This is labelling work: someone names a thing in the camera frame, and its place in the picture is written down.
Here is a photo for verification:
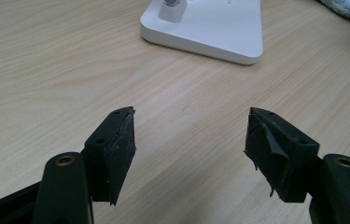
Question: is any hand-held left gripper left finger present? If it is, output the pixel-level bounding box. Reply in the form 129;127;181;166
82;105;137;206

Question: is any white desk lamp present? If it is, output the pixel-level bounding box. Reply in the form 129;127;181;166
139;0;264;65

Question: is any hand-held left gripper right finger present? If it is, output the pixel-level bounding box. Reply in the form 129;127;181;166
244;106;320;203

